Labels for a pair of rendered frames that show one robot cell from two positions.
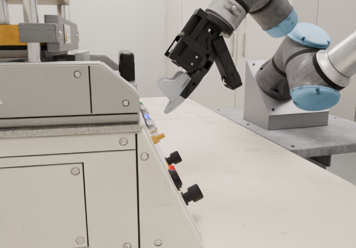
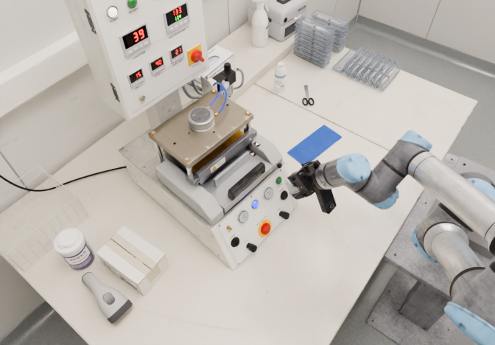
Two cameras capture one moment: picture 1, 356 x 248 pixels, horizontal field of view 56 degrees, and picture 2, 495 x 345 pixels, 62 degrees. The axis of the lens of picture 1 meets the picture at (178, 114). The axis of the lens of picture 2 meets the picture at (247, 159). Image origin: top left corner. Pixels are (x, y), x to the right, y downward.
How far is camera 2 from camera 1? 1.11 m
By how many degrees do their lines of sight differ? 59
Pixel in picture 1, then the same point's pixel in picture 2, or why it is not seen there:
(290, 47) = not seen: hidden behind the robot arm
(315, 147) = (407, 269)
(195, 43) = (300, 182)
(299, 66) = (432, 217)
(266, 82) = not seen: hidden behind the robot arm
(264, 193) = (300, 268)
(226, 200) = (278, 256)
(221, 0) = (320, 172)
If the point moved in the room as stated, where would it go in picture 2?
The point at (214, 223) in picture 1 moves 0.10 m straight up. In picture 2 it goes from (255, 263) to (255, 248)
